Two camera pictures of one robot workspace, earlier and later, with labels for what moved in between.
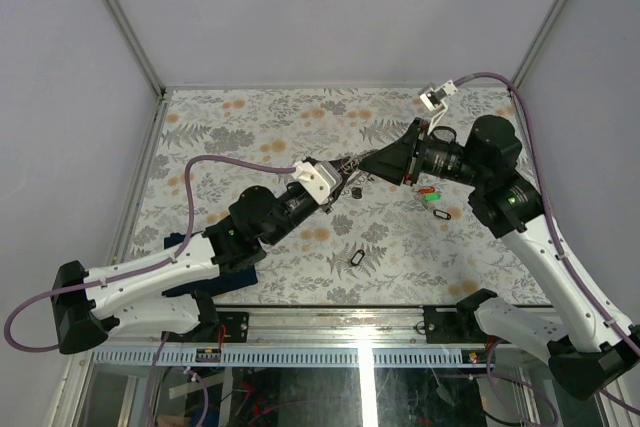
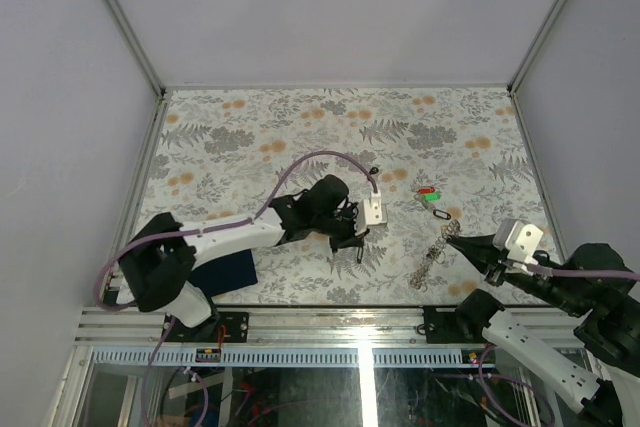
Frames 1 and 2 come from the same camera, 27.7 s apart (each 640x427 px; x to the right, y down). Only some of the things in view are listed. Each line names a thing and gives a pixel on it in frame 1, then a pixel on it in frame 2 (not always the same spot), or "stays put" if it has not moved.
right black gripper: (400, 158) → (482, 251)
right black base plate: (451, 324) stays put
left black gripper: (328, 206) → (352, 240)
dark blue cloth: (218, 283) stays put
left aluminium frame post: (123, 21) stays put
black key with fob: (442, 214) stays put
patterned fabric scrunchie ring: (350, 165) → (435, 252)
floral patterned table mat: (381, 243) stays put
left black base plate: (237, 325) stays put
